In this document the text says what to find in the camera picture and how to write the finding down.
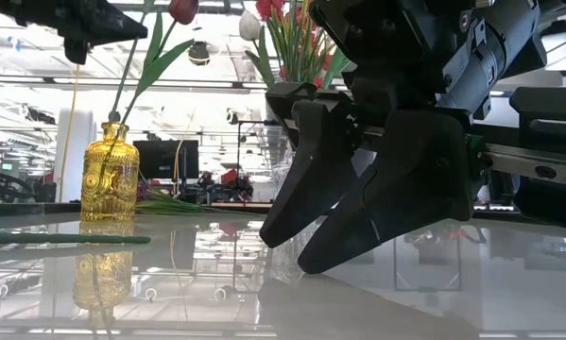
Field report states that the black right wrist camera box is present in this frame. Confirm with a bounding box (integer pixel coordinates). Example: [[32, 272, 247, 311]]
[[309, 0, 448, 94]]

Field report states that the dark green stem rod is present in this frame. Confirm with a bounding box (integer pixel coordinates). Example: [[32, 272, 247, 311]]
[[0, 232, 152, 247]]

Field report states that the yellow embossed glass vase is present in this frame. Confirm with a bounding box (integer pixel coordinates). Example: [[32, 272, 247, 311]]
[[79, 121, 142, 223]]

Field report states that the overhead LED light bar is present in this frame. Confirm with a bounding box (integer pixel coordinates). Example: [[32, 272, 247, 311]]
[[0, 76, 267, 94]]

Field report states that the black ceiling dome unit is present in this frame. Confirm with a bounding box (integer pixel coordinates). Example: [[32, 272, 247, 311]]
[[187, 41, 212, 66]]

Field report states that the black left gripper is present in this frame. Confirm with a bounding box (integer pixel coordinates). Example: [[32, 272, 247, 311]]
[[0, 0, 149, 66]]

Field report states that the black computer monitor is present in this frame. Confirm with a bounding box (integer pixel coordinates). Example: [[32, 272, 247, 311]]
[[132, 139, 201, 180]]

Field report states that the red artificial tulip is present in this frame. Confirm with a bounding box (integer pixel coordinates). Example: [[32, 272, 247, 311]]
[[97, 0, 200, 190]]

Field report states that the thin green leaf bundle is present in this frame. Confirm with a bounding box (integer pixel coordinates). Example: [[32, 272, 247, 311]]
[[134, 186, 207, 216]]

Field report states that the white building pillar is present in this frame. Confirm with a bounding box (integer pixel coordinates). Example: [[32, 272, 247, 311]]
[[54, 108, 98, 204]]

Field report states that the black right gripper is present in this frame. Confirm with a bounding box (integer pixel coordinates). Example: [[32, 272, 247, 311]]
[[265, 76, 566, 276]]

